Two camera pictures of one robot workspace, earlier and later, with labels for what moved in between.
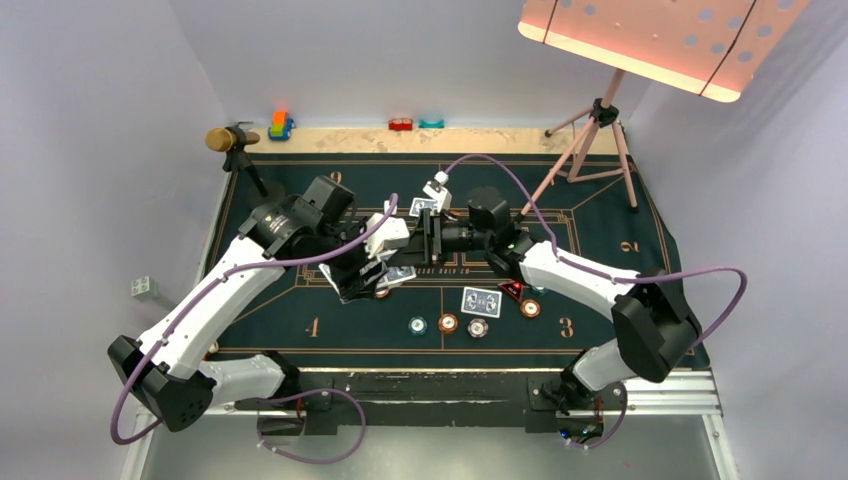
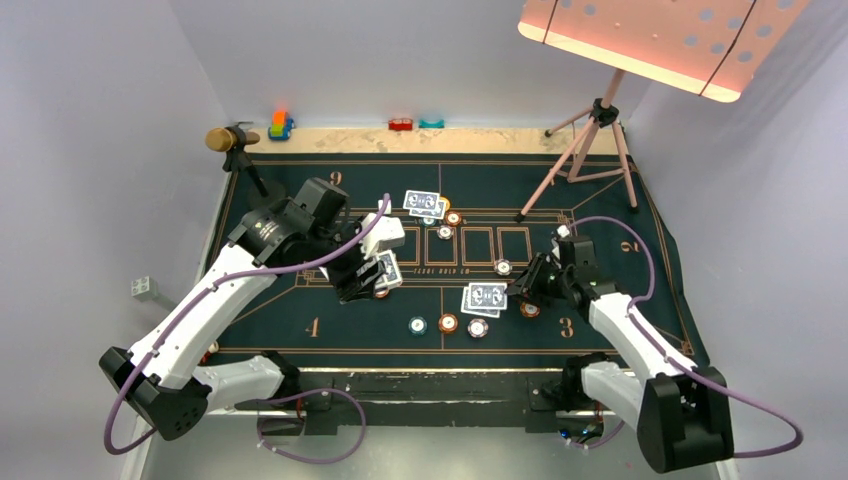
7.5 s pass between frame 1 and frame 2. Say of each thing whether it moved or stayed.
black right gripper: moved
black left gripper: stayed
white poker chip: stayed
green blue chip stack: stayed
